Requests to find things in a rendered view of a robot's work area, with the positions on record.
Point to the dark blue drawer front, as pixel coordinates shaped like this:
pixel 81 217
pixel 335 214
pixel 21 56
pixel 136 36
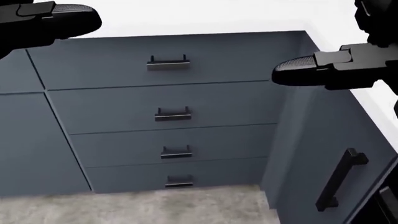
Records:
pixel 124 112
pixel 17 74
pixel 124 65
pixel 124 147
pixel 130 178

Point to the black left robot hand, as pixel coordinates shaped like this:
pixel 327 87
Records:
pixel 46 21

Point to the dark blue cabinet door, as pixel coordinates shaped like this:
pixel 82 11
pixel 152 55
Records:
pixel 28 144
pixel 311 130

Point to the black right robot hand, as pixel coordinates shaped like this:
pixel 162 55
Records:
pixel 335 67

